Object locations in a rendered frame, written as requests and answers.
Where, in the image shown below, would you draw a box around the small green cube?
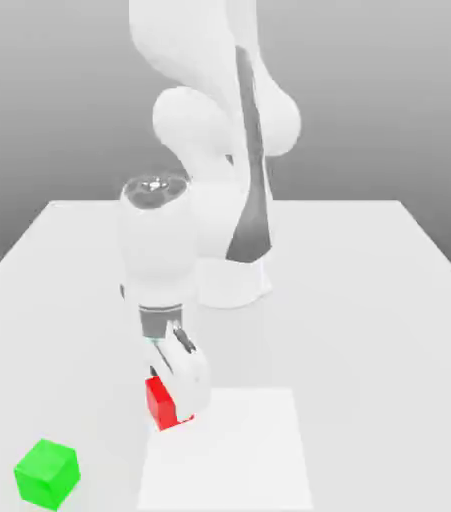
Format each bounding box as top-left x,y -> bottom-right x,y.
13,438 -> 82,512

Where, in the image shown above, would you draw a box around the small red cube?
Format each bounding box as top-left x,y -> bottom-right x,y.
145,375 -> 195,432

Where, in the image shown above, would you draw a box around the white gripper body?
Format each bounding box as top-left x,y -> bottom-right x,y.
146,319 -> 213,417

